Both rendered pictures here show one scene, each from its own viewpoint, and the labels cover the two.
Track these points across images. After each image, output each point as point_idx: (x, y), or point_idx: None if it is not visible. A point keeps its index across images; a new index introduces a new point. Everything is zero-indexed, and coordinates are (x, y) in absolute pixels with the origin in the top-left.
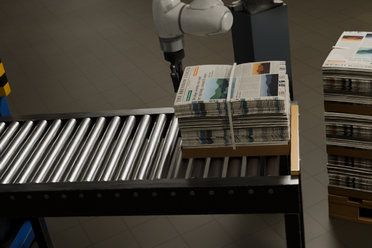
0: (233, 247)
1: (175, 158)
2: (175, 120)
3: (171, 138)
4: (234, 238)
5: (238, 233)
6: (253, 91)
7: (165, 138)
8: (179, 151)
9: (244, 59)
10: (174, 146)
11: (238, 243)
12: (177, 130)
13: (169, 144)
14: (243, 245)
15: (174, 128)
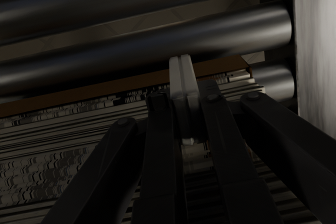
0: None
1: (0, 67)
2: None
3: (92, 14)
4: None
5: None
6: None
7: None
8: (21, 76)
9: None
10: (72, 30)
11: (238, 1)
12: (167, 7)
13: (51, 22)
14: (235, 8)
15: None
